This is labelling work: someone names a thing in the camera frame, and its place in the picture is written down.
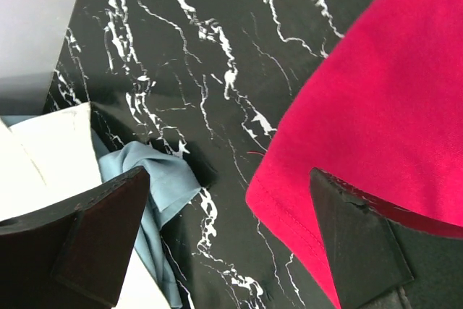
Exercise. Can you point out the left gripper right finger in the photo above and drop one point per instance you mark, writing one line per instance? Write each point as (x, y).
(367, 265)

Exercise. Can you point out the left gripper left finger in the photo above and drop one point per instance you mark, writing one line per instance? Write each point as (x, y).
(74, 253)

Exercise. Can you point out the red t shirt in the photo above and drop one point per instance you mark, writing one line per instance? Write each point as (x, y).
(384, 113)

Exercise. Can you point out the white hanging towel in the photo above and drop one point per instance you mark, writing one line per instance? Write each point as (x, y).
(58, 153)

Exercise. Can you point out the blue grey hanging shirt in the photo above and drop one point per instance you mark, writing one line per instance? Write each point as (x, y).
(150, 281)

